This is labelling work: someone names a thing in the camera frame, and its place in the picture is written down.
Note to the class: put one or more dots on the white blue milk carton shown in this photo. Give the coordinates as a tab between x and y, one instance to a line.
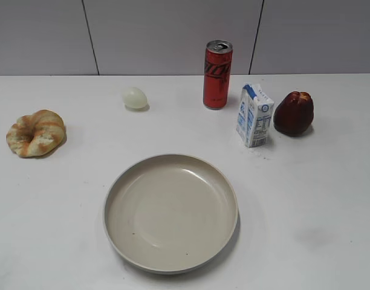
254	115

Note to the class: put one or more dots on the beige round plate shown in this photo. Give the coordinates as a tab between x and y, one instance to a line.
170	213

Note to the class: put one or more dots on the white egg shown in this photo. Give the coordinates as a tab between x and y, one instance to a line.
134	98

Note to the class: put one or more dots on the red soda can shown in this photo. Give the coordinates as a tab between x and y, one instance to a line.
217	66

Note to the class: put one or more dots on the dark red wax apple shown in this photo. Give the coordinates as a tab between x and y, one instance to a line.
294	114

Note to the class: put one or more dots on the twisted bread roll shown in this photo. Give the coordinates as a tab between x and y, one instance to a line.
36	134

